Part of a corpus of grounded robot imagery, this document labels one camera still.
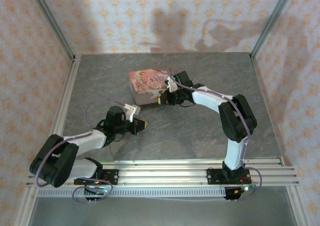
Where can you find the aluminium corner post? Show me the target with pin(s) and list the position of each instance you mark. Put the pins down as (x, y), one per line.
(271, 23)
(53, 23)

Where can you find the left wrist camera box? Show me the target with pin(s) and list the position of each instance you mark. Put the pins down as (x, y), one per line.
(131, 109)

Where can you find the decorated pink tin box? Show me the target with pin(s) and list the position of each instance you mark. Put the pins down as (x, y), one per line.
(147, 81)

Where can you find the aluminium side rail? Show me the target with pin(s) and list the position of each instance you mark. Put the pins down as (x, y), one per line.
(70, 86)

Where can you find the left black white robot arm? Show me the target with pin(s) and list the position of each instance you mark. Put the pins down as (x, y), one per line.
(85, 138)

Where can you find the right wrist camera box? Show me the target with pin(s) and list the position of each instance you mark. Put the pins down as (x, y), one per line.
(172, 85)

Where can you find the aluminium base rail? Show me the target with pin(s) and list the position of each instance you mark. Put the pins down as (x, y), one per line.
(162, 173)

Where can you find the grey metal panel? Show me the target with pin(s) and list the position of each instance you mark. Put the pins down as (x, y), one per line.
(162, 211)

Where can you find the aluminium frame leg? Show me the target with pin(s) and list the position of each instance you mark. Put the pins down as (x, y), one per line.
(297, 208)
(23, 211)

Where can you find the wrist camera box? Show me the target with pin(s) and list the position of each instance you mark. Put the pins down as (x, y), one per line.
(131, 109)
(172, 85)

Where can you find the small circuit board with LEDs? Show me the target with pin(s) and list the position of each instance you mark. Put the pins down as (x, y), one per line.
(246, 188)
(100, 191)

